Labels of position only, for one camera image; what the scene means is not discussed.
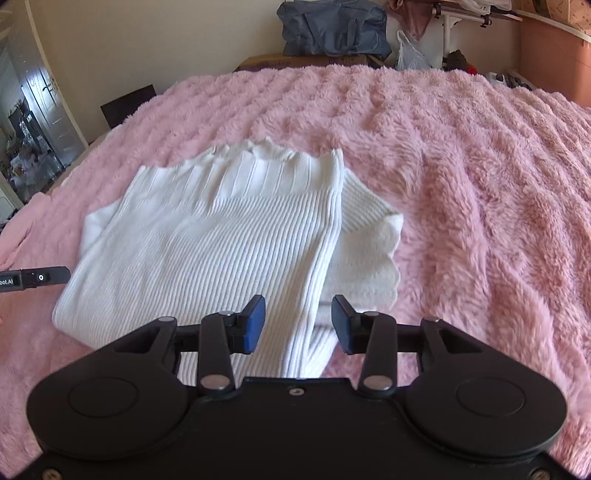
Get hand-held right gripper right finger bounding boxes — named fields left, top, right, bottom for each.
left=332, top=295, right=490, bottom=398

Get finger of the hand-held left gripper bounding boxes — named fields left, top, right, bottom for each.
left=24, top=266, right=71, bottom=289

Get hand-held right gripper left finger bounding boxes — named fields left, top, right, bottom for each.
left=111, top=295, right=267, bottom=397

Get white ribbed knit sweater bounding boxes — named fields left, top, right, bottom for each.
left=52, top=137, right=404, bottom=380

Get dark red clothes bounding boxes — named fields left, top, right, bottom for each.
left=445, top=48, right=483, bottom=75

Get pink fluffy blanket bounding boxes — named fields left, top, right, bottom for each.
left=0, top=64, right=591, bottom=478

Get black flat board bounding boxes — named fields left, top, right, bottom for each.
left=100, top=84, right=156, bottom=131

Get brown cardboard box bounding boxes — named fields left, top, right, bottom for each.
left=234, top=54, right=385, bottom=73

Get white plastic bag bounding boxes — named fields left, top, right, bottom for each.
left=396, top=30, right=435, bottom=71

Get white power strip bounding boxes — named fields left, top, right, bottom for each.
left=488, top=69, right=534, bottom=89

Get blue duffel bag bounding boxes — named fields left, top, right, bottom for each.
left=276, top=0, right=393, bottom=59

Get pink hanging cloth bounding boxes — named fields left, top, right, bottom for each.
left=387, top=0, right=437, bottom=41

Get pink storage box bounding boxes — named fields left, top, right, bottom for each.
left=519, top=17, right=591, bottom=106

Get white metal rack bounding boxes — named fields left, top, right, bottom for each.
left=431, top=0, right=591, bottom=71

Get clear plastic bag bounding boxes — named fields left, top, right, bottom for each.
left=455, top=0, right=513, bottom=14

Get beige floral bag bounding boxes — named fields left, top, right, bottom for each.
left=531, top=0, right=591, bottom=24

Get white door frame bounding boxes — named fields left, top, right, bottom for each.
left=0, top=0, right=89, bottom=210

